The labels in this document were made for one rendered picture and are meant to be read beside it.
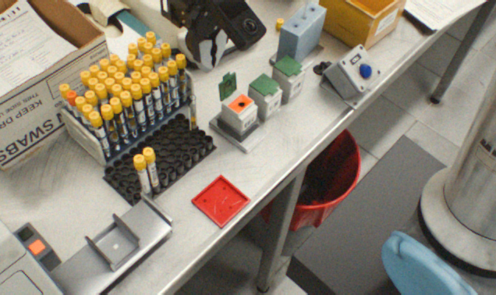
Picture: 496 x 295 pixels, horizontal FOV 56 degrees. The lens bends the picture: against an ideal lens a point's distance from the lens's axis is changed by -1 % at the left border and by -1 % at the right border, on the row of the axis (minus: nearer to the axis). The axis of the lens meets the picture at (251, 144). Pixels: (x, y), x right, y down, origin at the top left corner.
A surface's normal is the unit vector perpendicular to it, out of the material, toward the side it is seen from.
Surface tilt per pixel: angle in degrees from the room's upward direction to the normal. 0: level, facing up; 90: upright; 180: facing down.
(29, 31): 2
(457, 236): 46
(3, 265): 90
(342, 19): 90
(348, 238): 4
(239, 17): 29
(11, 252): 90
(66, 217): 0
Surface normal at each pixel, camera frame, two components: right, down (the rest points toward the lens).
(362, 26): -0.70, 0.55
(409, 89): 0.07, -0.58
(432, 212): -0.72, -0.43
